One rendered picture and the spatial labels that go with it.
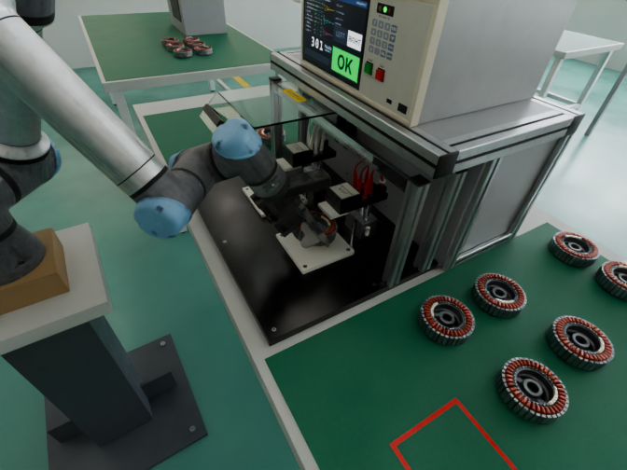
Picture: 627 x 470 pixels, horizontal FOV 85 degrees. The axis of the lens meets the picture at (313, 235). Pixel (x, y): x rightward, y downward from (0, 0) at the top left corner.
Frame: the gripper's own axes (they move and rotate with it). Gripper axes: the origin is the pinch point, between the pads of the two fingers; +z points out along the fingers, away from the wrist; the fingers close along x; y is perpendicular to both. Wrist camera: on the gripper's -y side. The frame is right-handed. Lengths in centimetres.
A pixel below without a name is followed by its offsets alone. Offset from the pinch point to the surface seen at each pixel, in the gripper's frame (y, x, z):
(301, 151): -10.9, -21.4, -4.3
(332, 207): -6.3, 0.4, -2.6
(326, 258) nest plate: 2.9, 6.6, 3.7
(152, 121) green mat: 23, -99, -3
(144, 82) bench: 19, -157, 2
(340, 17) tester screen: -31.8, -15.7, -30.5
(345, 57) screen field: -28.4, -12.2, -24.5
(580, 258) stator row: -48, 37, 33
